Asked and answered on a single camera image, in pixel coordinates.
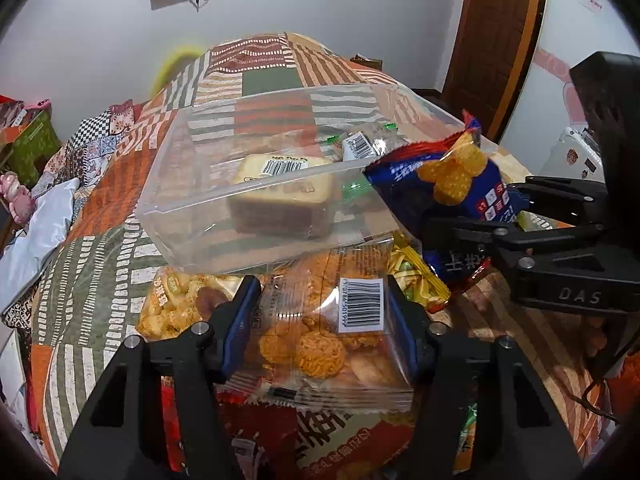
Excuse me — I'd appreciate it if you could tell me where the blue snack packet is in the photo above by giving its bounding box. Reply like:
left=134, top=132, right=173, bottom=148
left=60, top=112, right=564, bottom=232
left=362, top=110, right=521, bottom=293

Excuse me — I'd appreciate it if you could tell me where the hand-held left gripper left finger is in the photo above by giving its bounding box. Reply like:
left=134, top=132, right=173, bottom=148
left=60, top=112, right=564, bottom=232
left=59, top=275, right=263, bottom=480

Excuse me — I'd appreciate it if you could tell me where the green cardboard box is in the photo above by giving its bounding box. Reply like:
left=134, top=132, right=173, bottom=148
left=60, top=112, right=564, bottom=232
left=0, top=110, right=63, bottom=191

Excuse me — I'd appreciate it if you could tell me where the clear plastic container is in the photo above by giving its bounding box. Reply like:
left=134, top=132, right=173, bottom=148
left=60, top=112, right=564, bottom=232
left=135, top=84, right=501, bottom=276

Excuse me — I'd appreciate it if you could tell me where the patchwork blanket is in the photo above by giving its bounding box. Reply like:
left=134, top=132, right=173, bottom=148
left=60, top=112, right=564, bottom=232
left=0, top=32, right=616, bottom=476

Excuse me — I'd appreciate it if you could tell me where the small green white snack packet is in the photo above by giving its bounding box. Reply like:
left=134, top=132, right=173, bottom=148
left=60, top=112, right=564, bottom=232
left=342, top=177, right=375, bottom=206
left=322, top=122, right=401, bottom=163

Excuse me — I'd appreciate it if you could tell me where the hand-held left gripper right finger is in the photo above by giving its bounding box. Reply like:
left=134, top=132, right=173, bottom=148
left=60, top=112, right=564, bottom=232
left=385, top=275, right=586, bottom=480

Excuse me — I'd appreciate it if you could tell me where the yellow green snack packet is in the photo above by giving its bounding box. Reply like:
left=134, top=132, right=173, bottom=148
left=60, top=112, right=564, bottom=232
left=387, top=232, right=451, bottom=311

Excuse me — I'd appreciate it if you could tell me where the yellow curved object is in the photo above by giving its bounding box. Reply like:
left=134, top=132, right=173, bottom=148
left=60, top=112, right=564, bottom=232
left=152, top=45, right=206, bottom=93

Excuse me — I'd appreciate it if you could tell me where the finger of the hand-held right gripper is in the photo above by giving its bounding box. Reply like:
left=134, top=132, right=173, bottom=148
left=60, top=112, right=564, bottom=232
left=505, top=175, right=608, bottom=226
left=420, top=215, right=608, bottom=281

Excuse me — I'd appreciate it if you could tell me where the pink cartoon wall sticker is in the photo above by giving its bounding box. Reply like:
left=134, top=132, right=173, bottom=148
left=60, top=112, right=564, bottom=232
left=532, top=49, right=596, bottom=128

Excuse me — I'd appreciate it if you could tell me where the white appliance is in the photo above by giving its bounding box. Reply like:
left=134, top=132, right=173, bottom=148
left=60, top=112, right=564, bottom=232
left=537, top=125, right=603, bottom=183

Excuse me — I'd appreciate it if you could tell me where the white cloth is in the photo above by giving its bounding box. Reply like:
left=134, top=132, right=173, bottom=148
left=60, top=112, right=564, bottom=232
left=0, top=177, right=81, bottom=311

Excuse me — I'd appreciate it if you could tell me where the wooden door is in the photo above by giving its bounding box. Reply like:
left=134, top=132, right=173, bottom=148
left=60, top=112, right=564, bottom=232
left=442, top=0, right=548, bottom=141

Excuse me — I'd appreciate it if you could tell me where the red orange snack packet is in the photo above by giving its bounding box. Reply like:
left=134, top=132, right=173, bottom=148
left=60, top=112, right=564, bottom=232
left=160, top=375, right=481, bottom=480

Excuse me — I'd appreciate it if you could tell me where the clear noodle snack packet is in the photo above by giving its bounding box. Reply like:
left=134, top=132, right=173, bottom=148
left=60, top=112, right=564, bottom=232
left=220, top=240, right=416, bottom=411

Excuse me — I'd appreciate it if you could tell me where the yellow fried snack packet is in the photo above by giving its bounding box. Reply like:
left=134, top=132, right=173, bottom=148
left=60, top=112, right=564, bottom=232
left=136, top=267, right=246, bottom=341

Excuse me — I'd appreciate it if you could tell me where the sliced bread packet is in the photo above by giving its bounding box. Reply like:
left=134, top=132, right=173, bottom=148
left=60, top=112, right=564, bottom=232
left=227, top=154, right=336, bottom=238

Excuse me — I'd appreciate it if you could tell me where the pink toy figure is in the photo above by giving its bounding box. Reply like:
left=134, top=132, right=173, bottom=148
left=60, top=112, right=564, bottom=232
left=0, top=170, right=33, bottom=223

